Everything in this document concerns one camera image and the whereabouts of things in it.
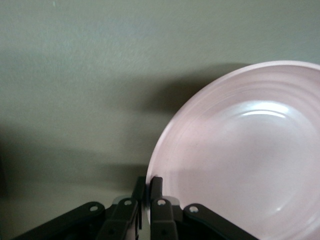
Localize pink plate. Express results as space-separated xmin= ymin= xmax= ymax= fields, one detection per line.
xmin=145 ymin=59 xmax=320 ymax=240

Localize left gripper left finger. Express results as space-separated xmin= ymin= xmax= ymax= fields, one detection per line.
xmin=14 ymin=176 xmax=147 ymax=240

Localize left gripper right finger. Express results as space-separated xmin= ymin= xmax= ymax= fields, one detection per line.
xmin=149 ymin=176 xmax=256 ymax=240

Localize brown table mat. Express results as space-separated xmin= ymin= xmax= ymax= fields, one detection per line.
xmin=0 ymin=0 xmax=320 ymax=240

